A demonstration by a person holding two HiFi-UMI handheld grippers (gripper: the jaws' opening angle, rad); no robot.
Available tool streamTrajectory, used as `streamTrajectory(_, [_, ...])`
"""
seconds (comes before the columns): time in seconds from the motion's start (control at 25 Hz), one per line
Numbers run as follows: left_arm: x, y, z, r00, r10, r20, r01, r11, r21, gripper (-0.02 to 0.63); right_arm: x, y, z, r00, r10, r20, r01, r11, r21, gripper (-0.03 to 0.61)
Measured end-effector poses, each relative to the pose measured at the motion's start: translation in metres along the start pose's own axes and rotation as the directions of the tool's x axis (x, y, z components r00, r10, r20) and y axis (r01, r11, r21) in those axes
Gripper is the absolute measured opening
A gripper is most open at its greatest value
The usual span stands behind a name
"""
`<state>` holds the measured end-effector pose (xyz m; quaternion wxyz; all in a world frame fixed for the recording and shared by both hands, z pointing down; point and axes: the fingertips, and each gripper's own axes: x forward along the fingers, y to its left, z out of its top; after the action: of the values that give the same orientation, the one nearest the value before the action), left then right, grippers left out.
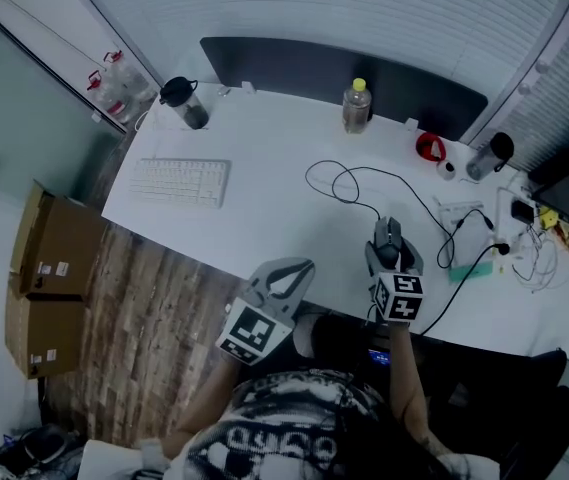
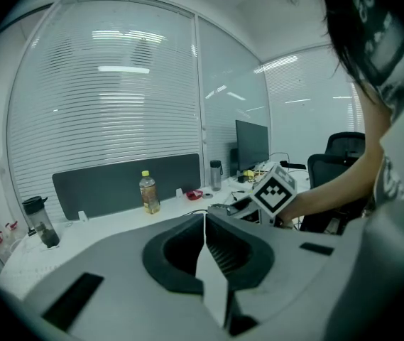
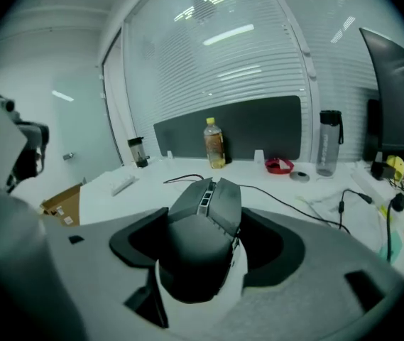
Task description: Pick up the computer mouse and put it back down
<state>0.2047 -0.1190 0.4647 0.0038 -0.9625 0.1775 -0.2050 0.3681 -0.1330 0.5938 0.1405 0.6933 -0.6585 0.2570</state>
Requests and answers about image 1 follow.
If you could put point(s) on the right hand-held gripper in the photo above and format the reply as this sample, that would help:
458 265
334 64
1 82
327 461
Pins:
399 298

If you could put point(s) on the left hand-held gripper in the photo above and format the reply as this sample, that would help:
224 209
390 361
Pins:
254 330

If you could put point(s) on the grey computer mouse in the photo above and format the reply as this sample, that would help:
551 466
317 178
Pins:
388 243

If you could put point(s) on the person's right forearm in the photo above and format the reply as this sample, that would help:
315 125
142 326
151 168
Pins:
406 368

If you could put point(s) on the person's left forearm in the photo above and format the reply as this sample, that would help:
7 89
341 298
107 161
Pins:
209 393

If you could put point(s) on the person's left white shoe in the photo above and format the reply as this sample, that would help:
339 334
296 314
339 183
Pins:
306 335

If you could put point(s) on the teal flat box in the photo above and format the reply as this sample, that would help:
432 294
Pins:
469 271

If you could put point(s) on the clear plastic packet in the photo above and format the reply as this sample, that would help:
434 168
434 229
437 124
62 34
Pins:
469 238

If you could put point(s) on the person's black trousers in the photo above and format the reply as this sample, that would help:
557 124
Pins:
344 338

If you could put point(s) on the small blue-lit device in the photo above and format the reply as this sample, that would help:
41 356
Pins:
379 357

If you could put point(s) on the small round white object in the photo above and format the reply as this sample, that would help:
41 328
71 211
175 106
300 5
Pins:
446 170

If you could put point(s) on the red tape roll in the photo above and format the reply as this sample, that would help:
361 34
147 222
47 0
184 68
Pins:
421 145

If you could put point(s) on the grey bottle black lid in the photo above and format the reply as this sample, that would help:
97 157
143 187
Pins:
484 160

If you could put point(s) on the black power adapter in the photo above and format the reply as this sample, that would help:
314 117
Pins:
521 211

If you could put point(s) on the white keyboard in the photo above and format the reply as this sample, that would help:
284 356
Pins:
179 183

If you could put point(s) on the black and white patterned shirt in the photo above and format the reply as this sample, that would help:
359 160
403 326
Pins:
274 433

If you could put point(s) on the yellow capped drink bottle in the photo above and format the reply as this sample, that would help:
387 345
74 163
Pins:
356 110

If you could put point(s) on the small yellow object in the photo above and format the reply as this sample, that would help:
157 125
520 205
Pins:
546 216

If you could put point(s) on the black office chair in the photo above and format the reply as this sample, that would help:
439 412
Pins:
504 383

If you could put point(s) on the black lidded clear tumbler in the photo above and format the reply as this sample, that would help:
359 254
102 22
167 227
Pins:
191 113

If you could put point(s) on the small clear cap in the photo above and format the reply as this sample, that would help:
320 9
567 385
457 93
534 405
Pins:
223 91

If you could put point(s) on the dark desk partition panel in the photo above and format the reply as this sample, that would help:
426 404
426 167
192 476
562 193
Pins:
289 63

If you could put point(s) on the brown cardboard box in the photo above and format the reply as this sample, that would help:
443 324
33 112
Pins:
64 248
44 333

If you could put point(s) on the white bag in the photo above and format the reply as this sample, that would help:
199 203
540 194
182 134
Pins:
109 460

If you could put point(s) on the black grey backpack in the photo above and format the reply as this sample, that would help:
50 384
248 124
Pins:
39 450

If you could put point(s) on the white partition bracket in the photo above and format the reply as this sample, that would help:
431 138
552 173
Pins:
248 87
411 124

